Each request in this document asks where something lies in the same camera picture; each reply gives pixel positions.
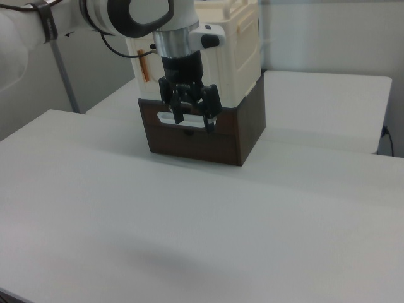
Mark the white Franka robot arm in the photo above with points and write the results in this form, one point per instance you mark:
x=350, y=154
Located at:
x=19, y=31

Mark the cream plastic cabinet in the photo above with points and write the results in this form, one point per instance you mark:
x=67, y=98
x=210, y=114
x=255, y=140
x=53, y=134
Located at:
x=240, y=57

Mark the grey metal pole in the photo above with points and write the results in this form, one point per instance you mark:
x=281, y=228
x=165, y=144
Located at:
x=64, y=75

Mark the dark brown wooden drawer box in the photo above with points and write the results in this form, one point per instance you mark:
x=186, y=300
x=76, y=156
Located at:
x=249, y=120

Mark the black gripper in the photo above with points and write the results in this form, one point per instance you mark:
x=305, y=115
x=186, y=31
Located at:
x=183, y=69

